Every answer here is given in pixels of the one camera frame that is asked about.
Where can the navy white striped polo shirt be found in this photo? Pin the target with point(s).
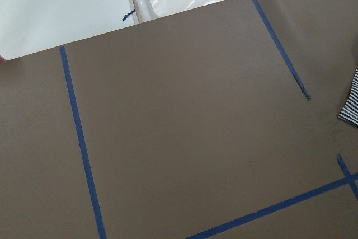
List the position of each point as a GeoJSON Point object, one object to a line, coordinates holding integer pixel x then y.
{"type": "Point", "coordinates": [349, 111]}

